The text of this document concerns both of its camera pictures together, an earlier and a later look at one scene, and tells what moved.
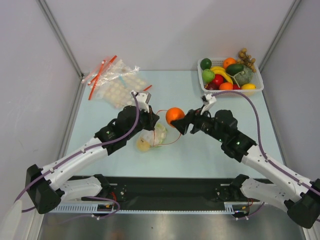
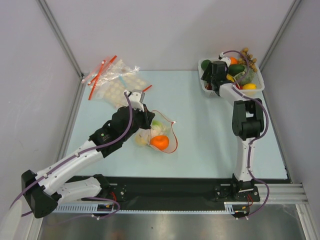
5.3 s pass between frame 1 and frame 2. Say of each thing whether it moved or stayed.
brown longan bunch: stayed
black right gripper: moved
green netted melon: stayed
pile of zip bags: stayed
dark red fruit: stayed
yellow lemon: stayed
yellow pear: moved
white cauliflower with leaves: stayed
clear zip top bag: moved
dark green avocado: stayed
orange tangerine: moved
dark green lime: stayed
